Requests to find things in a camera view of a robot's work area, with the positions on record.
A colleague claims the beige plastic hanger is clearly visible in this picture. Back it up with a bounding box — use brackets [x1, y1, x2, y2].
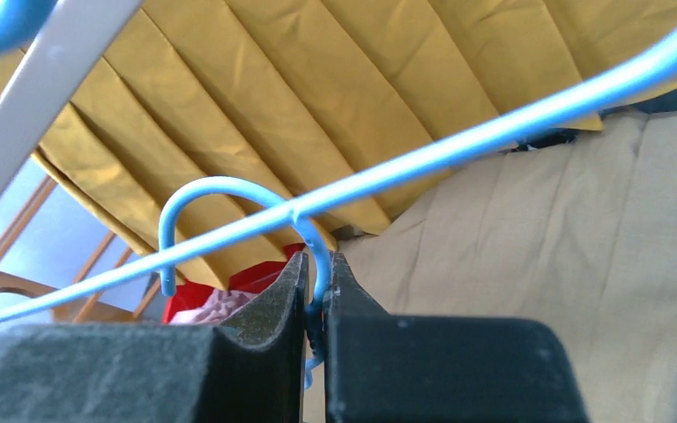
[0, 1, 141, 195]

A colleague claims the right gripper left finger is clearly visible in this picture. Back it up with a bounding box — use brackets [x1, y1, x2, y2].
[0, 253, 309, 422]

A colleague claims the pink ruffled garment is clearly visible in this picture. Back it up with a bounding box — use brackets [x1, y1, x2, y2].
[170, 290, 257, 324]

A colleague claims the red plastic tray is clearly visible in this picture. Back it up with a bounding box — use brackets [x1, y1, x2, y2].
[161, 261, 286, 323]

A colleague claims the orange wooden shoe rack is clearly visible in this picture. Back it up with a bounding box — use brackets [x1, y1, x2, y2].
[0, 174, 165, 325]

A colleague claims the khaki tan garment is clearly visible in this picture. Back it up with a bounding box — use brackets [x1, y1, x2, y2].
[339, 111, 677, 422]

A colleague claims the blue wire hanger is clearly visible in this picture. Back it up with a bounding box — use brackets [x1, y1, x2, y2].
[158, 176, 331, 389]
[0, 29, 677, 323]

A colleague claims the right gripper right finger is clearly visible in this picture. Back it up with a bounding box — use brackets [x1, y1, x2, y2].
[324, 253, 589, 422]

